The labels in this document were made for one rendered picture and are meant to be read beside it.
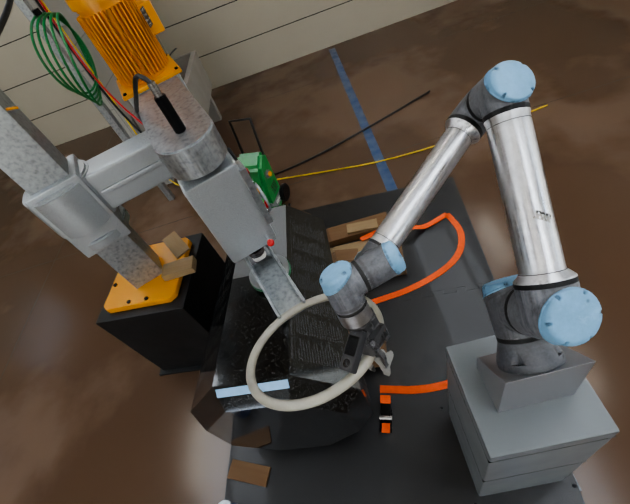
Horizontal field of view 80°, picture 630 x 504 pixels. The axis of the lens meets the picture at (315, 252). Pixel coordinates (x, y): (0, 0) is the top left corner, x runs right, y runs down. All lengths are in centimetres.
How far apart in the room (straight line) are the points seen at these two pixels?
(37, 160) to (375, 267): 161
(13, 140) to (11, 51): 533
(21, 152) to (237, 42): 478
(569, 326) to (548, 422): 50
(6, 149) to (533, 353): 212
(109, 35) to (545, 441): 215
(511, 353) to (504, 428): 30
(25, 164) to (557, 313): 206
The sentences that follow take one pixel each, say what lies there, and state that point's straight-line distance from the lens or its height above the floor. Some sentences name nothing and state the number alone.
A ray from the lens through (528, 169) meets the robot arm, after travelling 111.
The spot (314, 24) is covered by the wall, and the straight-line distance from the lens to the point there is 645.
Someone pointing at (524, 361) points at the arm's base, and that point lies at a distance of 129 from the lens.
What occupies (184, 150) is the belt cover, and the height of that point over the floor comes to 173.
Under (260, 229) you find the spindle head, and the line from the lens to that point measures 158.
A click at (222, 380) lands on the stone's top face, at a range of 176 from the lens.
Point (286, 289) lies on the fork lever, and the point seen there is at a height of 112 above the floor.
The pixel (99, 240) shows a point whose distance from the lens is 224.
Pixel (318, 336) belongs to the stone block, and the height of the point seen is 76.
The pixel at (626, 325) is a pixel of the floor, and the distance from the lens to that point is 278.
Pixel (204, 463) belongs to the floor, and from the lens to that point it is 271.
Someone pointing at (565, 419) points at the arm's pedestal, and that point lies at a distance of 154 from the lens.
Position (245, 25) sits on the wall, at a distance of 640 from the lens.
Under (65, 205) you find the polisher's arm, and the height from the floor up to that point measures 148.
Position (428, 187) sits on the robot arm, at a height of 152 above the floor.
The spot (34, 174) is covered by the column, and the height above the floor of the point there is 163.
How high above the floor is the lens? 229
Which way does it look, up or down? 47 degrees down
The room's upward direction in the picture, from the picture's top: 24 degrees counter-clockwise
